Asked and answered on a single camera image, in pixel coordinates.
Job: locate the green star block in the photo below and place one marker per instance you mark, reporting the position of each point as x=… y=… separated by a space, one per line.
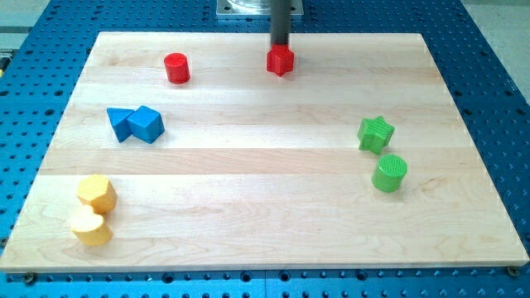
x=374 y=134

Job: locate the light wooden board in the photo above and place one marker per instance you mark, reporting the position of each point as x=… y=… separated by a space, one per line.
x=258 y=171

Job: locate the red cylinder block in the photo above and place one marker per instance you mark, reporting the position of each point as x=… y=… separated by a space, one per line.
x=177 y=69

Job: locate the blue cube block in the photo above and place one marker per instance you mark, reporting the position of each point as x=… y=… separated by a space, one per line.
x=146 y=124

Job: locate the green cylinder block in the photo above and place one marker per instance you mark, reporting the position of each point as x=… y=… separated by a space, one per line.
x=389 y=173

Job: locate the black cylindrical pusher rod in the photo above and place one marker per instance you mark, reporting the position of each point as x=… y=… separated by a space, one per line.
x=280 y=23

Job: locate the blue triangle block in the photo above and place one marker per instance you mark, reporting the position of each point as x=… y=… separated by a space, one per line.
x=118 y=118

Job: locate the yellow hexagon block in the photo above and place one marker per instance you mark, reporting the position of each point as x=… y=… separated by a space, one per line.
x=98 y=192

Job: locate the yellow heart block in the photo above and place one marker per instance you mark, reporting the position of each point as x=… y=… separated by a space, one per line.
x=90 y=228

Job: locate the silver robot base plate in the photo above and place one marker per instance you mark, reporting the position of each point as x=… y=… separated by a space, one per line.
x=238 y=8

